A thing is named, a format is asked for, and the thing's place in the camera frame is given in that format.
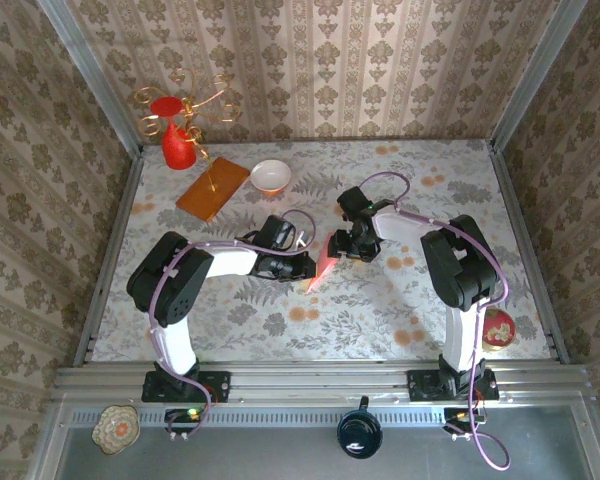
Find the aluminium frame post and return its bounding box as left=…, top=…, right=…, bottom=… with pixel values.
left=488, top=0, right=590, bottom=154
left=35, top=0, right=145, bottom=159

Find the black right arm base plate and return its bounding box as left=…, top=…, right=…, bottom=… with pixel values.
left=406, top=368, right=500, bottom=403

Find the gold curled wire holder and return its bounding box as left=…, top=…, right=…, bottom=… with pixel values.
left=133, top=67, right=244, bottom=194

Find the brown wooden board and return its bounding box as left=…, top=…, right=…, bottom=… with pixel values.
left=175, top=156, right=252, bottom=224

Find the pink cloth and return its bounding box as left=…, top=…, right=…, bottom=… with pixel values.
left=305, top=230, right=342, bottom=295

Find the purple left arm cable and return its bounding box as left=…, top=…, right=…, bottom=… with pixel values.
left=149, top=208, right=317, bottom=441

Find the floral patterned table cover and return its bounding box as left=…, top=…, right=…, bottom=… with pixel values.
left=90, top=138, right=552, bottom=362

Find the grey metal shelf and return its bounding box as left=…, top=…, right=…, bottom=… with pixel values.
left=27, top=399, right=600, bottom=480

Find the dark blue mug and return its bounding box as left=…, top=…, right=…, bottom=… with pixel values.
left=335, top=395, right=384, bottom=460

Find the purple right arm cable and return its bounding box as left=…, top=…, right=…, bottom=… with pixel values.
left=362, top=171, right=512, bottom=472

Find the scalloped floral small dish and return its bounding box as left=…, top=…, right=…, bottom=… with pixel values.
left=90, top=403, right=141, bottom=457

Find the red round floral dish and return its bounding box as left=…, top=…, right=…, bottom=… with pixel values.
left=481, top=308, right=517, bottom=352

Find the red wine glass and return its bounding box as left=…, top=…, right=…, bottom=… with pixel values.
left=149, top=95, right=199, bottom=172

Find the white bowl with orange outside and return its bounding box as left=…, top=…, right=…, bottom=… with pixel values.
left=250, top=159, right=293, bottom=195

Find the aluminium side rail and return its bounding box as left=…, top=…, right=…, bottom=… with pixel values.
left=73, top=149, right=146, bottom=369
left=488, top=144, right=571, bottom=364

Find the aluminium front frame rail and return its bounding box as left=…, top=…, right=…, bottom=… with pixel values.
left=49, top=363, right=600, bottom=404

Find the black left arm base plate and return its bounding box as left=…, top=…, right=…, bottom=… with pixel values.
left=140, top=369, right=232, bottom=404

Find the slotted grey cable duct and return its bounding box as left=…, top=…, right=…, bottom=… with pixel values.
left=69, top=405, right=451, bottom=426

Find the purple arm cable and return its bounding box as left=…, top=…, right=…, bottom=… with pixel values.
left=149, top=208, right=317, bottom=441
left=362, top=171, right=512, bottom=472

